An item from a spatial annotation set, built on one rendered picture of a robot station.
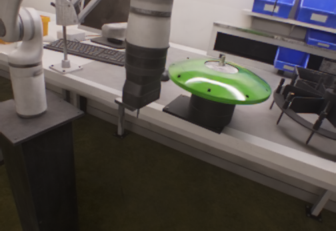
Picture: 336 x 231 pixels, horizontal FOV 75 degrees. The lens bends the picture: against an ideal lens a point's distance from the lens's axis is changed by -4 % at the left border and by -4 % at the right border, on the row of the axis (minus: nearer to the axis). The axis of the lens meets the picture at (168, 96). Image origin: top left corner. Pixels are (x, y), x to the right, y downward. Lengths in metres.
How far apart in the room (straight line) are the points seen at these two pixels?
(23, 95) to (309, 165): 0.85
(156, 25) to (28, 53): 0.48
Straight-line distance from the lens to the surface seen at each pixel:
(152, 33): 0.37
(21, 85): 0.79
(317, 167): 0.75
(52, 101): 0.92
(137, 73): 0.39
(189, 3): 1.66
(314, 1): 1.56
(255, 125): 0.81
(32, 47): 0.78
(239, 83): 0.63
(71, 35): 1.42
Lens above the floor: 1.29
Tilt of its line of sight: 26 degrees down
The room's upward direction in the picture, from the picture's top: 9 degrees clockwise
